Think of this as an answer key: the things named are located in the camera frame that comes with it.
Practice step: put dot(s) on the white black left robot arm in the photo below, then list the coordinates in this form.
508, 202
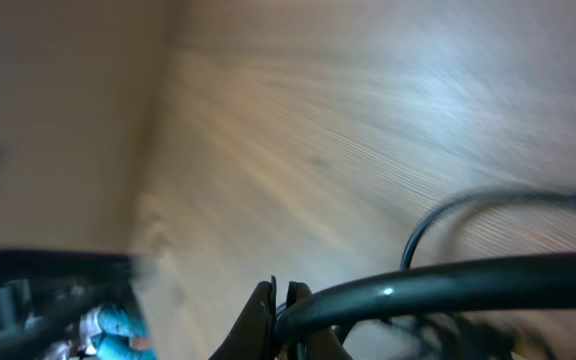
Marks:
70, 305

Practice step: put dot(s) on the right gripper teal-looking left finger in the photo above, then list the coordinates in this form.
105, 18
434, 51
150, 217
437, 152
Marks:
252, 335

